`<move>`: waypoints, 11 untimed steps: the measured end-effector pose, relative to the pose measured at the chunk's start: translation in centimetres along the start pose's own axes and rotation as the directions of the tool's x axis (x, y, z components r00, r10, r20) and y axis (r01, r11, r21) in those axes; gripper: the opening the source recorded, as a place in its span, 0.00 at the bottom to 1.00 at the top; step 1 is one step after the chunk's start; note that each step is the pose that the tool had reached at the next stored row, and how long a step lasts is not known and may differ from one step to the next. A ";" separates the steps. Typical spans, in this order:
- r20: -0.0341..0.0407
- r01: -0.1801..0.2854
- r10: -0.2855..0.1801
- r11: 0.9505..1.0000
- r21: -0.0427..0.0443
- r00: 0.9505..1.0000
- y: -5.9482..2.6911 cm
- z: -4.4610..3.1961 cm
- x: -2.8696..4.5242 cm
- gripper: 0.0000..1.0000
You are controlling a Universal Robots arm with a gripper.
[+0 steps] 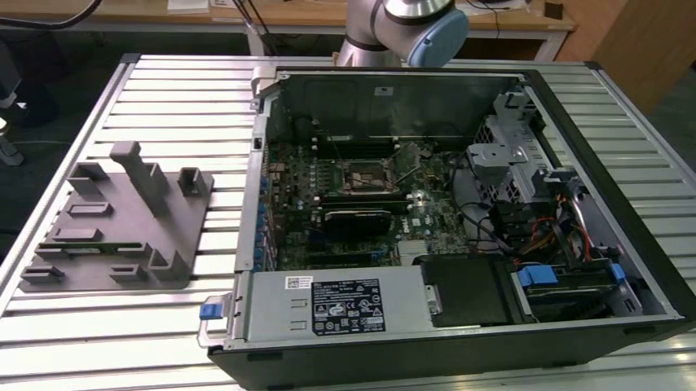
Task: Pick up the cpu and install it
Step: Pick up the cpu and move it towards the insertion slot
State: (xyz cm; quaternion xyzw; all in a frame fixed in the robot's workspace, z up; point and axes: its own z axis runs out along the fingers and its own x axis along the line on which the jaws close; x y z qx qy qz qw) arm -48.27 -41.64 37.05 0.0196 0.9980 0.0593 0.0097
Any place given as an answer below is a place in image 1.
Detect metal socket cover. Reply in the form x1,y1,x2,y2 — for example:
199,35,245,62
389,141,425,183

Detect CPU socket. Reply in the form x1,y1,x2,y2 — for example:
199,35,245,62
337,158,402,195

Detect black graphics card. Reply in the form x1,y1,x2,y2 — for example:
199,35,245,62
322,209,394,242

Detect green motherboard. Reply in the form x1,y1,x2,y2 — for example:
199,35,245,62
265,138,511,273

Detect silver chipset heat sink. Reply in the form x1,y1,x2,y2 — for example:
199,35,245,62
396,239,432,262

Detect grey metal drive cage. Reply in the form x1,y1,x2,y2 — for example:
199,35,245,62
465,91,553,204

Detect grey power supply unit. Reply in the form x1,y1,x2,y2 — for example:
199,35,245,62
223,270,440,352

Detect blue disk carrier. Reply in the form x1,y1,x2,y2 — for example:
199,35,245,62
513,262,627,323

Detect grey parts rack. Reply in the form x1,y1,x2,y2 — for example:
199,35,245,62
20,140,217,292

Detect green RAM stick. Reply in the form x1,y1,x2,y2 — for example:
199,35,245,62
38,242,143,251

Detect black PC case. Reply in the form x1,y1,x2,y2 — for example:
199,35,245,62
207,64,696,391

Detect grey metal stand foot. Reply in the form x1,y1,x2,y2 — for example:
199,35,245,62
0,133,27,166

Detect wooden cabinet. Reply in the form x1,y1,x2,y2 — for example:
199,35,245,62
591,0,696,117

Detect silver case latch bracket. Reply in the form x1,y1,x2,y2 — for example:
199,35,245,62
249,64,280,112

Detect yellow power wires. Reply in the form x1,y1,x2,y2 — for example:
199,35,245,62
519,227,561,256

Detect silver metal handle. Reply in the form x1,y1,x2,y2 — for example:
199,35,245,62
194,292,242,350

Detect orange data cable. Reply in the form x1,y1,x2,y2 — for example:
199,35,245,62
576,223,595,262

